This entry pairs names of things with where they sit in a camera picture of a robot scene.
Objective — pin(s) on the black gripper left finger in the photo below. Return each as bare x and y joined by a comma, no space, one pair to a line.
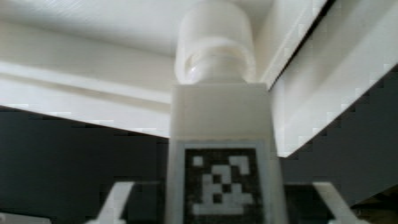
113,209

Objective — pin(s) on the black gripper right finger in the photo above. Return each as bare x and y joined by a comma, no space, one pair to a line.
344,216

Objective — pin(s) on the white table leg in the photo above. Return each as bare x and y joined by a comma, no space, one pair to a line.
225,183

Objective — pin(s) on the white square tabletop part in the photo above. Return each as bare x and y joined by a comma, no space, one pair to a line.
88,53

